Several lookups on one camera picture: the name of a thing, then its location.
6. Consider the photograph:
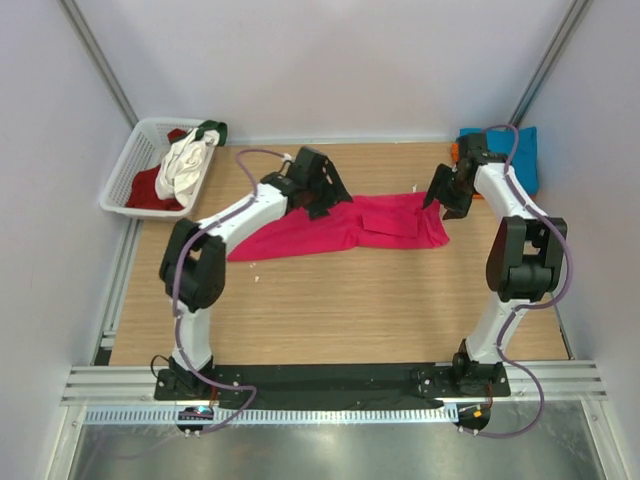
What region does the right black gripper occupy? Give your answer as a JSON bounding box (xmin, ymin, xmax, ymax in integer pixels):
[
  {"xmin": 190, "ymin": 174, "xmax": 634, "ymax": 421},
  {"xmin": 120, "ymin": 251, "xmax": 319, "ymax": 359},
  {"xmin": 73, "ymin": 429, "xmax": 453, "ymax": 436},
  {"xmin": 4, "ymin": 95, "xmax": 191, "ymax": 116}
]
[{"xmin": 421, "ymin": 164, "xmax": 474, "ymax": 221}]

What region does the pink t shirt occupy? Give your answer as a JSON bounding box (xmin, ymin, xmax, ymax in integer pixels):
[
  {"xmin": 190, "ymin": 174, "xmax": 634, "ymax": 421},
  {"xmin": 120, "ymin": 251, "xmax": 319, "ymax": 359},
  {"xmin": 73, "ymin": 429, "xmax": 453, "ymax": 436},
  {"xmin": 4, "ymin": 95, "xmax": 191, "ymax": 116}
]
[{"xmin": 227, "ymin": 193, "xmax": 449, "ymax": 262}]

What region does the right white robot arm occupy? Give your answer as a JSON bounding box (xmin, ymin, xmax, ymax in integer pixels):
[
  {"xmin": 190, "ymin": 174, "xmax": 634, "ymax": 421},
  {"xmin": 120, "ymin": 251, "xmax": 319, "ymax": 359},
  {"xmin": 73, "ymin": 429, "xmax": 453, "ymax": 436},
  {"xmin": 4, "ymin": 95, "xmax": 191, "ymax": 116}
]
[{"xmin": 424, "ymin": 131, "xmax": 568, "ymax": 398}]

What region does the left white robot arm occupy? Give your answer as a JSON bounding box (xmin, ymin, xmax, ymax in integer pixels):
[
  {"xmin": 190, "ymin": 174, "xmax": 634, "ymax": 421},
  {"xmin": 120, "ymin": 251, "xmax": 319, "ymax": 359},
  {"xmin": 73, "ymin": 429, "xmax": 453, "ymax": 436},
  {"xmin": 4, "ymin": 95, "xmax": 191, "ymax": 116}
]
[{"xmin": 154, "ymin": 147, "xmax": 352, "ymax": 400}]

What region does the folded orange t shirt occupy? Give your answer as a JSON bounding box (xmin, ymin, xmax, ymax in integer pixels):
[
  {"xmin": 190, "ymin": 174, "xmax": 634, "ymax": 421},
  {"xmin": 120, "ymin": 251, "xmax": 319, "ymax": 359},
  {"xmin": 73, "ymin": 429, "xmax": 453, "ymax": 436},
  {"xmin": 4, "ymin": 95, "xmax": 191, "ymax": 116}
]
[{"xmin": 451, "ymin": 143, "xmax": 460, "ymax": 164}]

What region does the folded blue t shirt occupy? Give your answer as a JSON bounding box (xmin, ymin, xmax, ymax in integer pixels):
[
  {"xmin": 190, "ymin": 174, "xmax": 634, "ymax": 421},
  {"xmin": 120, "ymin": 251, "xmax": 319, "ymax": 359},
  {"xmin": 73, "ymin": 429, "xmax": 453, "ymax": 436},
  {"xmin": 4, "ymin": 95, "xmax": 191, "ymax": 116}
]
[{"xmin": 486, "ymin": 127, "xmax": 539, "ymax": 196}]

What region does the white green t shirt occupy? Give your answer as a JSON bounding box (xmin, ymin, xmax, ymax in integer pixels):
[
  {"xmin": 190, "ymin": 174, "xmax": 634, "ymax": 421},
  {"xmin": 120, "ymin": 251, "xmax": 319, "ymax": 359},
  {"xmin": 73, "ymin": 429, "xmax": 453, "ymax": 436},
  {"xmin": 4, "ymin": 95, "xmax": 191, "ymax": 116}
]
[{"xmin": 155, "ymin": 120, "xmax": 228, "ymax": 208}]

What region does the dark red t shirt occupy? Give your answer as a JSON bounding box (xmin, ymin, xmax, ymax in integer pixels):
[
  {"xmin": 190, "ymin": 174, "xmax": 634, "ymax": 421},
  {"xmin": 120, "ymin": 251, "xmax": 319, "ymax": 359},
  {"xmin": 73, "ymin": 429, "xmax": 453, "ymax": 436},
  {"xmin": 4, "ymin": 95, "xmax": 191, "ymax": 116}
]
[{"xmin": 124, "ymin": 128, "xmax": 189, "ymax": 212}]

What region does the white plastic basket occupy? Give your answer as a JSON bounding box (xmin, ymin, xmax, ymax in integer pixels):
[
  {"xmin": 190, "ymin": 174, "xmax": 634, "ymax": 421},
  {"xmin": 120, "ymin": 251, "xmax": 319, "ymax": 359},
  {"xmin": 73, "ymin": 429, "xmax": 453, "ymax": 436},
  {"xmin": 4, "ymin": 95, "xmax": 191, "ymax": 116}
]
[{"xmin": 100, "ymin": 117, "xmax": 217, "ymax": 222}]

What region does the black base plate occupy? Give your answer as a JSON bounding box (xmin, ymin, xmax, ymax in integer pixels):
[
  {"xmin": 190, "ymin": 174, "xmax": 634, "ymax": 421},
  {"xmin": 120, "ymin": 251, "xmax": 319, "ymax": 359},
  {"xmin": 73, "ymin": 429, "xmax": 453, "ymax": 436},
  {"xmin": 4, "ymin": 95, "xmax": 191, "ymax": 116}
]
[{"xmin": 152, "ymin": 360, "xmax": 511, "ymax": 412}]

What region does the aluminium frame rail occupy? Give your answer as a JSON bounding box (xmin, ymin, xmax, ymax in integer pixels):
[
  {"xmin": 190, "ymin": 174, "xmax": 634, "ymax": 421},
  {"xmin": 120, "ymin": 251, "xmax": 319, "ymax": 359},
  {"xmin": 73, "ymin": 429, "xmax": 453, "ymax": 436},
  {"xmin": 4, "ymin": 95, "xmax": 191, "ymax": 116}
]
[{"xmin": 61, "ymin": 360, "xmax": 607, "ymax": 405}]

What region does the white slotted cable duct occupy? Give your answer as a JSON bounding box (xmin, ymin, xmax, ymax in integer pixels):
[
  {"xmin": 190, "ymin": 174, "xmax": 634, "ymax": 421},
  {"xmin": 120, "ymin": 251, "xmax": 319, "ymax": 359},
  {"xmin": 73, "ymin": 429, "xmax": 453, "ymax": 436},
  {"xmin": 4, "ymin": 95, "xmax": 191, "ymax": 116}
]
[{"xmin": 85, "ymin": 404, "xmax": 458, "ymax": 425}]

